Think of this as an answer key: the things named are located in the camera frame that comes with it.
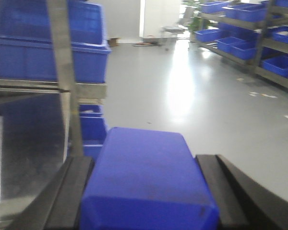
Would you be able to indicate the green potted plant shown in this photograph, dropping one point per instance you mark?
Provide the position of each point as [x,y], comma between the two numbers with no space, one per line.
[197,23]

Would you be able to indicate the distant metal rack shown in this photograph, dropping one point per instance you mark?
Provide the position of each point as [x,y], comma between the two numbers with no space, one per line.
[254,35]

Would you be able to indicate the steel shelf frame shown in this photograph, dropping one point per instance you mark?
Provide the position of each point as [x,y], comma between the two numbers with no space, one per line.
[72,93]

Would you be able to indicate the cardboard box on floor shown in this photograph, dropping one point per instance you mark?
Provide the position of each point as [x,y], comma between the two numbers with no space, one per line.
[113,42]

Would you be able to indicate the blue bin right on shelf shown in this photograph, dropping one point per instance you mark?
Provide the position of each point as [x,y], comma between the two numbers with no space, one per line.
[26,50]

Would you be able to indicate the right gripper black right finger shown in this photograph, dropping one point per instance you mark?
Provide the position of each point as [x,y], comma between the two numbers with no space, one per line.
[243,203]

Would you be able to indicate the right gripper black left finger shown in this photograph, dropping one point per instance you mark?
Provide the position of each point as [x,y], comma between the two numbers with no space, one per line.
[57,207]

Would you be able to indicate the grey folding chair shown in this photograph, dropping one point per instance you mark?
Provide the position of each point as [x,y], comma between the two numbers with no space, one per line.
[179,27]

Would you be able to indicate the blue bin below shelf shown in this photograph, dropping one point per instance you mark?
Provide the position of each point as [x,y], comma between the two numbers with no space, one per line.
[94,129]

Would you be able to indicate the blue bottle part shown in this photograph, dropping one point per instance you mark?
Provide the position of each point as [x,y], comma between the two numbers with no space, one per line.
[147,180]

